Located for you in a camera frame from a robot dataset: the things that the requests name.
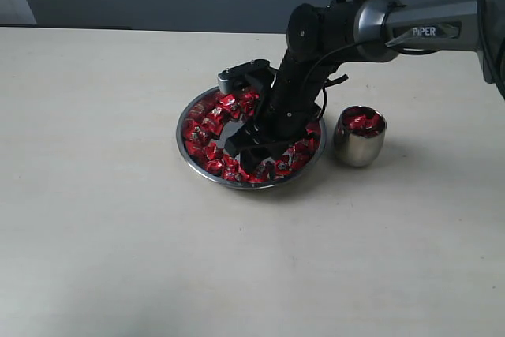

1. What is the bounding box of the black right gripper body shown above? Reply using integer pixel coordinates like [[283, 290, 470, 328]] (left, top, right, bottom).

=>
[[252, 48, 347, 144]]

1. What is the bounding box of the black cable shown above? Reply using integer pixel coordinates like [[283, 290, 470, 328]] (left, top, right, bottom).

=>
[[299, 0, 498, 117]]

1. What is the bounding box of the stainless steel cup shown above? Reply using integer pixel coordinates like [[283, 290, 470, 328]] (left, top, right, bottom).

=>
[[333, 105, 387, 167]]

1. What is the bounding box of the round stainless steel plate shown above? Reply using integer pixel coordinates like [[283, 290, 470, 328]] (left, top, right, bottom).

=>
[[176, 87, 327, 190]]

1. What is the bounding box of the red candy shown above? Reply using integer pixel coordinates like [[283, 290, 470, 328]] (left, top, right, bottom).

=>
[[204, 159, 226, 176], [274, 155, 292, 179], [365, 114, 383, 136], [292, 139, 318, 161], [342, 114, 368, 131], [219, 94, 242, 119], [184, 140, 206, 159]]

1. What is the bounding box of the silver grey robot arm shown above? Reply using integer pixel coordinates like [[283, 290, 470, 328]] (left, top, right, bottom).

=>
[[219, 0, 504, 172]]

